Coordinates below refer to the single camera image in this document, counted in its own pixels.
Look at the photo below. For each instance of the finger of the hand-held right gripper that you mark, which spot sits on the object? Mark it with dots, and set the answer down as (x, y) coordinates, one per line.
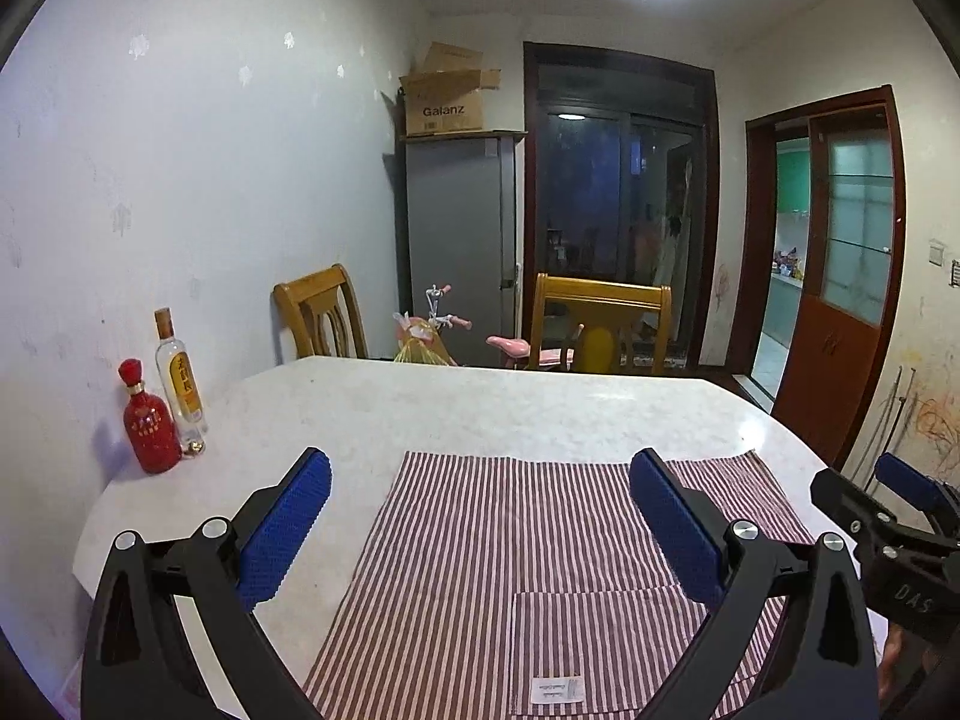
(904, 476)
(844, 495)

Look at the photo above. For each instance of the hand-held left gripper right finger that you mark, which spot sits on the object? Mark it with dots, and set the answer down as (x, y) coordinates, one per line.
(671, 521)

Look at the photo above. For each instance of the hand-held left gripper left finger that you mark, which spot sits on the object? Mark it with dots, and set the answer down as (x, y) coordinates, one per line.
(289, 521)

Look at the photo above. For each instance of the person's right hand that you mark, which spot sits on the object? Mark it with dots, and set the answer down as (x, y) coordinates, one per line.
(892, 652)

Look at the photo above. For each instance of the wooden door with glass panel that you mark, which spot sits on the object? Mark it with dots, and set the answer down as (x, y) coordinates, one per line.
(832, 367)

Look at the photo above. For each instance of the striped table cloth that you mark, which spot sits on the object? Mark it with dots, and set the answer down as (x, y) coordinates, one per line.
(450, 540)

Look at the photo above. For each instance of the red ceramic liquor bottle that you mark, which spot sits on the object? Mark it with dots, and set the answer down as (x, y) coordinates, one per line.
(150, 435)

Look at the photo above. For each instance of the clear glass liquor bottle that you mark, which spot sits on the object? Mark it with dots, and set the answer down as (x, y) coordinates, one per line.
(180, 382)

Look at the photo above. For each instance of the yellow plastic object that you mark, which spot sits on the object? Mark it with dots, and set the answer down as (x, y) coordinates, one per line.
(598, 352)

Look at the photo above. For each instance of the yellow plastic bag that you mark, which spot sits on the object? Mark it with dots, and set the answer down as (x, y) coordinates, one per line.
(420, 351)

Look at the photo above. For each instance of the wooden chair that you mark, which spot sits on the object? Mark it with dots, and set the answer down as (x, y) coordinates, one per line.
(319, 300)
(600, 291)

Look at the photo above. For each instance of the pink child's tricycle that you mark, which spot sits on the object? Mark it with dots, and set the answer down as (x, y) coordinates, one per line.
(510, 345)

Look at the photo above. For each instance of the grey refrigerator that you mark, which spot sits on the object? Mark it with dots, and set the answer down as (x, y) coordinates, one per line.
(457, 240)

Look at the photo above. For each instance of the dark sliding glass door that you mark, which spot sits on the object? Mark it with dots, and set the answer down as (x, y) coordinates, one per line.
(592, 187)

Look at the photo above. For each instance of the cardboard box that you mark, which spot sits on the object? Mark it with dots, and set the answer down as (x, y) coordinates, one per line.
(442, 112)

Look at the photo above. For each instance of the wall light switch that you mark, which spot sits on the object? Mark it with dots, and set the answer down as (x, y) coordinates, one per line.
(936, 251)

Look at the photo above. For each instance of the wooden door frame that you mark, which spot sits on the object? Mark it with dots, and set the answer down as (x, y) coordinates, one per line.
(754, 240)

